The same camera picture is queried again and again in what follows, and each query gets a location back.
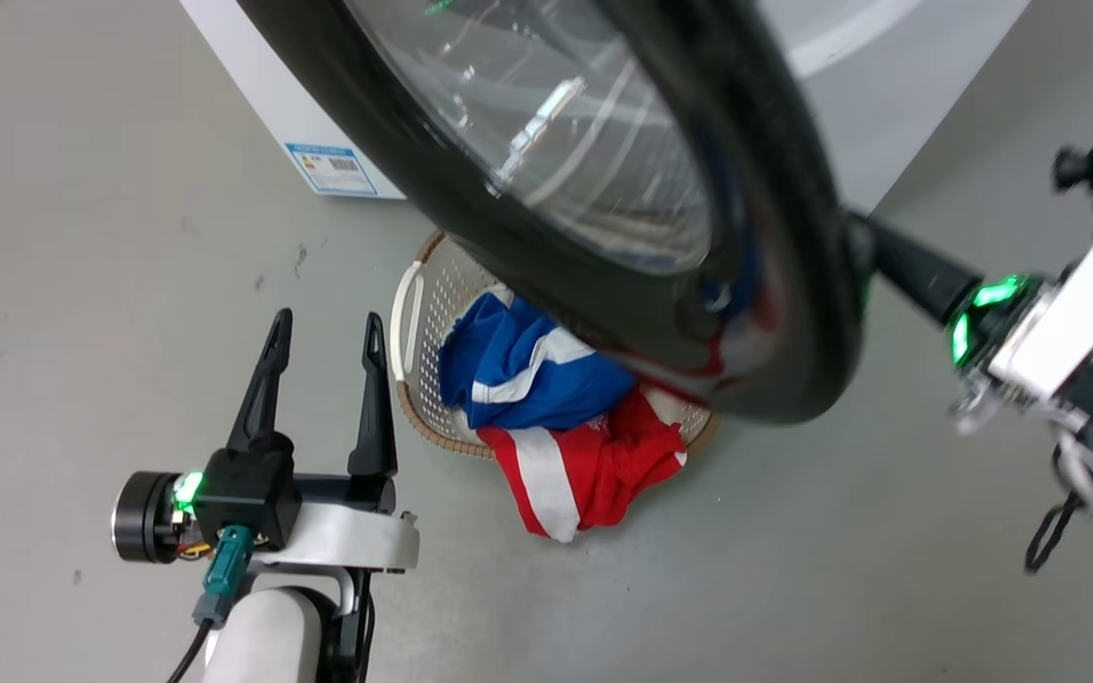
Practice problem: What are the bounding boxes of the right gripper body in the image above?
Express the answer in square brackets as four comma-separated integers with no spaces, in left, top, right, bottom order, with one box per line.
[945,197,1093,435]

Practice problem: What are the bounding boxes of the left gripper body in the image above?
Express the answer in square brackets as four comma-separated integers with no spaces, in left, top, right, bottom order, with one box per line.
[112,432,420,574]

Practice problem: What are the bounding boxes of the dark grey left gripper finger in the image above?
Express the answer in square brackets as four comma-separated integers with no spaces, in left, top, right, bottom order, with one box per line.
[347,312,399,479]
[226,307,295,452]

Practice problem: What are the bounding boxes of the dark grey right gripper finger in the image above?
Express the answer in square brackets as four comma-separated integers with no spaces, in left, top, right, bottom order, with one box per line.
[848,212,986,325]

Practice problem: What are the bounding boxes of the black round washing machine door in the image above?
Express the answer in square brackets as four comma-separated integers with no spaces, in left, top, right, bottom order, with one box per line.
[237,0,877,426]

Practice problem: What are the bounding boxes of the white washing machine body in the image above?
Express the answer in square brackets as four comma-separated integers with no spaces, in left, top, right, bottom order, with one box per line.
[180,0,1033,215]

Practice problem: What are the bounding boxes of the white perforated laundry basket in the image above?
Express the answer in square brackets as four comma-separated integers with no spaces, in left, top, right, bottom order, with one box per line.
[390,230,721,462]

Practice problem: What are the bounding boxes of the blue garment with white stripes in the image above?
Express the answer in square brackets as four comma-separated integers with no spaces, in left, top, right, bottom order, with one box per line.
[437,288,639,432]

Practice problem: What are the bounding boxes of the blue white energy label sticker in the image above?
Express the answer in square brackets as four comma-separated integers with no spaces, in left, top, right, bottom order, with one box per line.
[285,142,380,198]

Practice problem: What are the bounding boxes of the red garment with white stripe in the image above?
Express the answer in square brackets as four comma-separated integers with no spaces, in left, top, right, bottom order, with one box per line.
[476,383,691,545]

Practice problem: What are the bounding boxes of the black cable with teal plug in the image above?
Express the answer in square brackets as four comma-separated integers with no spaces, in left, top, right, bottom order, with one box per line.
[165,525,255,683]

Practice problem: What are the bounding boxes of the thin black cable loop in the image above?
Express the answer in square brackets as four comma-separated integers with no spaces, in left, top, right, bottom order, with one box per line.
[1025,489,1084,576]

